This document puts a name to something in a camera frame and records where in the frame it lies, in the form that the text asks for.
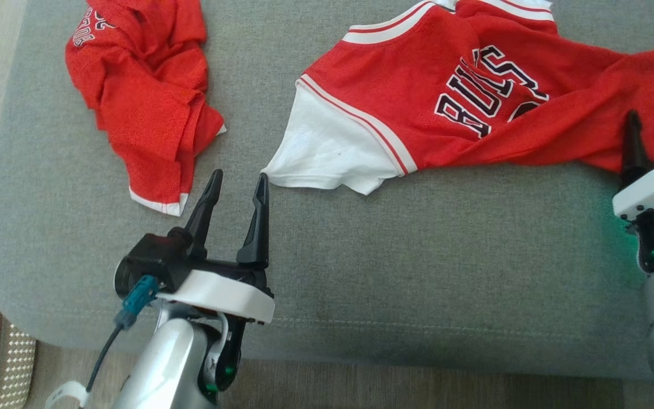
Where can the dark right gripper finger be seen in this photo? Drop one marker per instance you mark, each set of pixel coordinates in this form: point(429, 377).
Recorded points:
point(634, 153)

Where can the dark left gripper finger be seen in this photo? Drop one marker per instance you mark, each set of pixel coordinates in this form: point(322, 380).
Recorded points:
point(258, 233)
point(205, 221)

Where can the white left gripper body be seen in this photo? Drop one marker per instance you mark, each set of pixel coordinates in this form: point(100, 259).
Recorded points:
point(225, 292)

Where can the red basketball shorts white hem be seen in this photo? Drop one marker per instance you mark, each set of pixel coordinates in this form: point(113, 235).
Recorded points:
point(145, 102)

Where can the red Bulls jersey white sleeves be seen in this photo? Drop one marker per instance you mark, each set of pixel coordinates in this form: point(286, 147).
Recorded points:
point(406, 96)

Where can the grey sofa seat cushion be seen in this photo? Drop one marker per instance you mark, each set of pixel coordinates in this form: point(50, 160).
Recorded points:
point(389, 255)

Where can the white perforated laundry basket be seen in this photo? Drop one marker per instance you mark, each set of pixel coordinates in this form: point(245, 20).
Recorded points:
point(15, 363)

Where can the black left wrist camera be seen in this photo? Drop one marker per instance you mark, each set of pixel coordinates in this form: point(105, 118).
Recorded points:
point(151, 258)

